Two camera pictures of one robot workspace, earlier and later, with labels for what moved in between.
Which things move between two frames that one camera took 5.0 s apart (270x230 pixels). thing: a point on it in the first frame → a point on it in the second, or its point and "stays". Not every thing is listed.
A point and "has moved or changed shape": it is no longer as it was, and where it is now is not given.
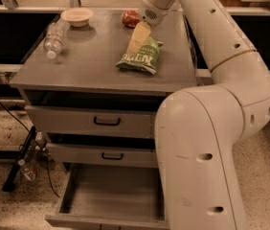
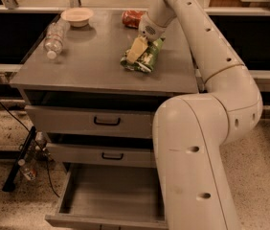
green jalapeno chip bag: (146, 57) has moved or changed shape
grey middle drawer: (105, 155) stays
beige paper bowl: (77, 16) stays
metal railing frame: (7, 5) stays
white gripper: (151, 13) → (148, 28)
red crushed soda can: (130, 17) stays
